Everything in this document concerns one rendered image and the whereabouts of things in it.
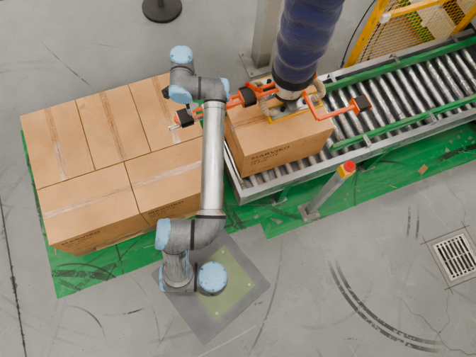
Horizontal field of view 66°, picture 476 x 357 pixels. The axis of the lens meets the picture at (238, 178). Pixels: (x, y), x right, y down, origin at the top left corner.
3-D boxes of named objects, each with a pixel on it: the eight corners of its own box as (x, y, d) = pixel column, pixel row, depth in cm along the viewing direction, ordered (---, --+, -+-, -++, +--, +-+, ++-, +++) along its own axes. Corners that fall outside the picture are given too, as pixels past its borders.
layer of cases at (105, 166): (183, 97, 323) (178, 69, 285) (223, 200, 293) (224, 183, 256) (44, 139, 303) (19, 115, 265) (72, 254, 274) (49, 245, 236)
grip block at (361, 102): (362, 97, 202) (365, 92, 198) (369, 110, 200) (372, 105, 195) (348, 102, 201) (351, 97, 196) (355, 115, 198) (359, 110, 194)
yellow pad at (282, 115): (315, 92, 214) (317, 87, 210) (323, 106, 212) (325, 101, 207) (262, 110, 209) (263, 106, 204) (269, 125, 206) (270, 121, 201)
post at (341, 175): (310, 206, 310) (350, 161, 216) (314, 213, 308) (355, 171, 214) (303, 209, 309) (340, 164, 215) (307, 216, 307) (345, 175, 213)
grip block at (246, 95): (251, 89, 202) (251, 83, 196) (258, 104, 199) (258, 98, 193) (236, 94, 200) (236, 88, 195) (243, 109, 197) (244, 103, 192)
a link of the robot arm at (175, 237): (193, 295, 196) (195, 248, 131) (159, 295, 194) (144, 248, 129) (194, 266, 203) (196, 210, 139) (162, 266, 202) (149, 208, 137)
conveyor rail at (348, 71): (457, 43, 324) (472, 27, 306) (460, 47, 323) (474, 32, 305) (210, 122, 286) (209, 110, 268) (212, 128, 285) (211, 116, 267)
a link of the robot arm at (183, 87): (197, 94, 139) (199, 66, 143) (166, 92, 138) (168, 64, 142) (197, 106, 148) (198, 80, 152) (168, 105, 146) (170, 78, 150)
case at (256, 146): (297, 107, 278) (309, 75, 241) (319, 153, 266) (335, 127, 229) (222, 129, 269) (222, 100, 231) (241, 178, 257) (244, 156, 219)
